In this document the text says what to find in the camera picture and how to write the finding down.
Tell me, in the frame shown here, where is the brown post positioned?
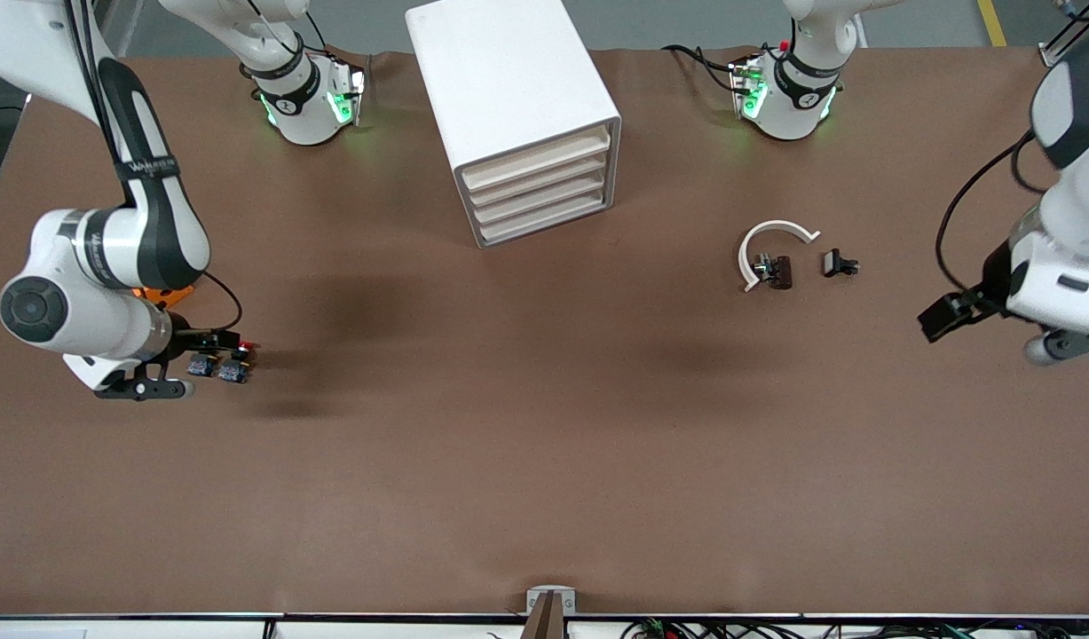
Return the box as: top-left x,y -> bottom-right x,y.
520,593 -> 569,639

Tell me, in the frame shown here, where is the orange and black cube box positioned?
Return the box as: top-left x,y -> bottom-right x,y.
132,284 -> 195,311

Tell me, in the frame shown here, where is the brown table cover mat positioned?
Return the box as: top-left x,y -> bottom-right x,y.
0,49 -> 1089,619

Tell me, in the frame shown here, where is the white table edge rail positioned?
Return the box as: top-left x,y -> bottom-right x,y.
0,612 -> 1089,639

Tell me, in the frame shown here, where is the grey metal edge bracket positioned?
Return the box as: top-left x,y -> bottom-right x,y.
525,586 -> 578,615

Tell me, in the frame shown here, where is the black base cable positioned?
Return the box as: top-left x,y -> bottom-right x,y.
662,44 -> 742,95
242,0 -> 332,54

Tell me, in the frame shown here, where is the bundle of thin cables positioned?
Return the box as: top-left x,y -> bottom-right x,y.
619,618 -> 1089,639

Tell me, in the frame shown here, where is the aluminium frame profile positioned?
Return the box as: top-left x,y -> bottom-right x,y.
1038,0 -> 1089,68

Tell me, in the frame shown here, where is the metal valve with brown handle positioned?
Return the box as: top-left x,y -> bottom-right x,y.
752,253 -> 794,292

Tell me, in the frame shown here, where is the red capped push button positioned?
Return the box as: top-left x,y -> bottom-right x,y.
220,340 -> 260,385

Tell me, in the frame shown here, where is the white curved pipe clamp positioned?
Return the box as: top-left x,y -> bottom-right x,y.
737,219 -> 823,295

